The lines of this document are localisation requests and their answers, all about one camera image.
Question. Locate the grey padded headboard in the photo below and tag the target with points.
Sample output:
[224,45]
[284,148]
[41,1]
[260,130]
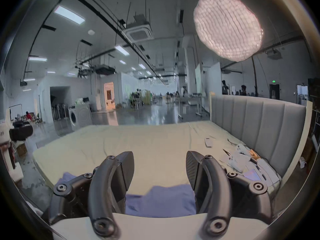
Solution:
[262,124]

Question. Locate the grey table on wheels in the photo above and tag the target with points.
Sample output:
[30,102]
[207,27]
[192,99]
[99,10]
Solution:
[198,104]

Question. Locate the white washing machine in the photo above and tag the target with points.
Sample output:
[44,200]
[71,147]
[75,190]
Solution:
[80,116]

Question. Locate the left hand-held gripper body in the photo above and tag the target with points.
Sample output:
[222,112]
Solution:
[21,131]

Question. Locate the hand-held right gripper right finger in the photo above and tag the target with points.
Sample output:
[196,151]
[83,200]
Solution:
[215,184]

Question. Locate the dark blue shirt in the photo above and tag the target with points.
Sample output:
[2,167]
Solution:
[162,201]

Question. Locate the bed with beige sheet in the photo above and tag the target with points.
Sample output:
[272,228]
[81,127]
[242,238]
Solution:
[150,144]

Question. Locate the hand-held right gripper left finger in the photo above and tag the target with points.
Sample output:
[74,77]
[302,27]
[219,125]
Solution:
[101,184]

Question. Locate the round softbox lamp on stand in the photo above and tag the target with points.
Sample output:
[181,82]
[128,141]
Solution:
[227,25]

